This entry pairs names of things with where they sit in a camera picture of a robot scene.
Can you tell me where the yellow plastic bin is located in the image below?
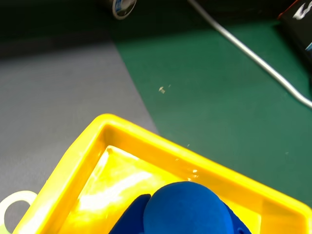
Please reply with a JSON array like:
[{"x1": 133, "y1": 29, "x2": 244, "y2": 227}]
[{"x1": 12, "y1": 113, "x2": 312, "y2": 234}]

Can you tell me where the grey mat with WOWROBO print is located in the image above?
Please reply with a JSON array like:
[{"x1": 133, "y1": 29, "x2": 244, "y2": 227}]
[{"x1": 0, "y1": 29, "x2": 159, "y2": 234}]

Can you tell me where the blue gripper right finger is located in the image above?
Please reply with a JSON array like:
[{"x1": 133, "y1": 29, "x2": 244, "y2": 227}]
[{"x1": 223, "y1": 201, "x2": 252, "y2": 234}]

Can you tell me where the white cable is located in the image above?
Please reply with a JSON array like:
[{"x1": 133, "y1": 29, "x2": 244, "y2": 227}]
[{"x1": 187, "y1": 0, "x2": 312, "y2": 110}]

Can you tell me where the tape roll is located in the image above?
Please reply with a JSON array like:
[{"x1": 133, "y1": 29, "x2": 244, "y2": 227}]
[{"x1": 111, "y1": 0, "x2": 137, "y2": 20}]

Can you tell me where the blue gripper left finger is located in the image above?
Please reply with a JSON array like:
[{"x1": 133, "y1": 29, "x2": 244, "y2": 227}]
[{"x1": 108, "y1": 194, "x2": 152, "y2": 234}]

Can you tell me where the black box with print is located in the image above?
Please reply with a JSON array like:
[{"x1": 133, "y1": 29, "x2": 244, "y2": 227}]
[{"x1": 276, "y1": 0, "x2": 312, "y2": 61}]

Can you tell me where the blue foam ball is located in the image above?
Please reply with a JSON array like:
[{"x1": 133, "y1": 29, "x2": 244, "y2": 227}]
[{"x1": 142, "y1": 181, "x2": 237, "y2": 234}]

